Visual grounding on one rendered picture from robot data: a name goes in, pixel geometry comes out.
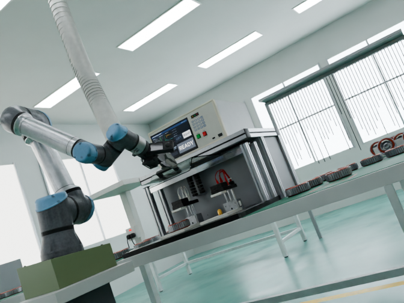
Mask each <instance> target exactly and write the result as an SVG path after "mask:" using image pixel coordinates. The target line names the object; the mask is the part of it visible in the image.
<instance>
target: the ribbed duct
mask: <svg viewBox="0 0 404 303"><path fill-rule="evenodd" d="M47 2H48V4H49V6H50V10H51V11H52V15H53V18H54V20H55V24H56V25H57V29H58V32H59V34H60V37H61V39H62V43H63V44H64V48H65V50H66V53H67V57H68V58H69V62H70V63H71V64H70V65H71V67H72V70H73V72H74V74H75V76H76V79H77V80H78V82H79V85H80V86H81V89H82V91H83V93H84V95H85V97H86V99H87V102H88V104H89V106H90V108H91V110H92V112H93V114H94V116H95V118H96V120H97V123H98V125H99V127H100V129H101V131H102V133H103V136H104V137H105V139H106V141H107V140H108V139H107V137H106V131H108V128H109V127H110V125H112V124H114V123H119V124H120V122H119V120H118V118H117V116H116V114H115V112H114V110H113V108H112V106H111V104H110V102H109V100H108V98H107V96H106V94H105V92H104V90H103V88H102V86H101V84H100V82H99V80H98V78H97V76H96V74H95V72H94V70H93V67H92V65H91V63H90V60H89V58H88V55H87V53H86V50H85V48H84V45H83V43H82V40H81V37H80V35H79V32H78V30H77V27H76V25H75V21H74V20H73V17H72V13H71V12H70V8H69V5H68V3H67V0H47Z"/></svg>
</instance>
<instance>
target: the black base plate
mask: <svg viewBox="0 0 404 303"><path fill-rule="evenodd" d="M278 200H280V196H279V195H278V196H276V197H274V198H271V199H270V200H267V201H264V202H259V203H256V204H253V205H251V206H248V207H245V208H244V209H242V210H240V211H238V212H235V213H232V214H231V215H228V216H225V217H223V218H220V219H217V220H214V221H212V222H208V223H206V224H203V225H198V226H196V227H194V228H191V229H189V230H186V231H183V232H181V233H178V234H175V235H173V236H170V237H166V238H165V239H161V240H160V239H159V240H156V241H154V242H152V243H149V244H147V245H144V246H142V247H139V248H137V249H135V250H132V251H129V252H127V253H125V254H123V258H124V259H126V258H128V257H132V256H134V255H137V254H140V253H143V252H146V251H148V250H151V249H154V248H157V247H160V246H162V245H166V244H168V243H171V242H174V241H177V240H180V239H183V238H186V237H188V236H192V235H194V234H197V233H200V232H202V231H206V230H209V229H211V228H214V227H217V226H220V225H223V224H226V223H228V222H232V221H235V220H237V219H240V218H242V217H244V216H247V215H249V214H250V213H253V212H255V211H257V210H259V209H261V208H264V207H266V206H268V205H270V204H272V203H274V202H276V201H278Z"/></svg>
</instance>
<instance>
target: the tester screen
mask: <svg viewBox="0 0 404 303"><path fill-rule="evenodd" d="M187 130H190V128H189V125H188V122H187V120H186V119H185V120H183V121H182V122H180V123H178V124H176V125H174V126H173V127H171V128H169V129H167V130H165V131H163V132H161V133H159V134H157V135H155V136H153V137H152V141H153V142H162V141H170V140H173V142H174V151H173V152H171V154H172V153H174V152H176V151H177V152H178V154H177V155H175V156H173V158H175V157H177V156H179V155H181V154H183V153H185V152H188V151H190V150H192V149H193V148H196V147H197V146H195V147H193V148H191V149H189V150H187V151H184V152H183V153H181V154H180V152H179V149H178V147H177V144H180V143H181V142H183V141H186V140H187V139H189V138H192V137H193V136H192V133H191V135H190V136H188V137H186V138H184V139H182V140H180V141H178V142H176V140H175V138H174V137H175V136H177V135H180V134H181V133H183V132H186V131H187ZM190 131H191V130H190Z"/></svg>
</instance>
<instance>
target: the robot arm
mask: <svg viewBox="0 0 404 303"><path fill-rule="evenodd" d="M0 123H1V126H2V127H3V128H4V130H6V131H7V132H9V133H13V134H15V135H17V136H21V137H22V138H23V140H24V142H25V144H26V145H29V146H31V148H32V150H33V152H34V154H35V156H36V158H37V160H38V162H39V164H40V166H41V168H42V170H43V172H44V174H45V176H46V178H47V180H48V182H49V184H50V186H51V188H52V190H53V192H54V194H51V195H47V196H45V197H41V198H39V199H37V200H36V201H35V211H36V212H37V218H38V223H39V227H40V232H41V238H42V243H41V253H40V258H41V262H43V261H46V260H50V259H52V258H57V257H61V256H65V255H68V254H71V253H76V252H78V251H82V250H84V246H83V243H82V242H81V240H80V238H79V237H78V235H77V234H76V232H75V228H74V225H80V224H83V223H85V222H87V221H89V220H90V219H91V218H92V216H93V213H94V209H95V206H94V201H93V200H92V198H91V197H89V196H87V195H84V193H83V191H82V189H81V187H80V186H76V185H75V184H74V182H73V180H72V178H71V177H70V174H69V172H68V171H67V168H66V166H65V165H64V162H63V161H62V159H61V157H60V155H59V153H58V151H59V152H62V153H64V154H66V155H69V156H71V157H73V158H75V160H76V161H78V162H80V163H83V164H93V165H94V166H95V167H96V168H97V169H98V170H101V171H106V170H107V169H108V168H109V167H111V166H112V164H113V163H114V162H115V160H116V159H117V158H118V157H119V156H120V155H121V153H122V152H123V150H124V149H126V150H128V151H130V152H131V153H132V156H134V157H135V156H138V157H140V158H141V162H142V165H143V166H145V167H147V168H149V169H153V168H156V167H158V165H159V164H160V165H161V169H162V170H166V169H169V168H177V162H176V160H175V159H174V158H173V156H172V155H171V153H170V152H173V151H174V142H173V140H170V141H162V142H154V143H148V141H146V140H145V139H144V138H143V137H141V136H139V135H138V134H136V133H134V132H132V131H131V130H129V129H128V128H127V127H125V126H122V125H121V124H119V123H114V124H112V125H110V127H109V128H108V131H106V137H107V139H108V140H107V141H106V142H105V143H104V145H98V144H93V143H90V142H88V141H86V140H83V139H81V138H78V137H77V136H74V135H71V134H69V133H67V132H64V131H62V130H59V129H57V128H55V127H53V126H52V121H51V119H50V117H49V116H48V115H47V114H45V113H44V112H41V111H39V110H36V109H30V108H26V107H22V106H19V105H13V106H9V107H7V108H5V109H4V110H3V112H2V113H1V116H0Z"/></svg>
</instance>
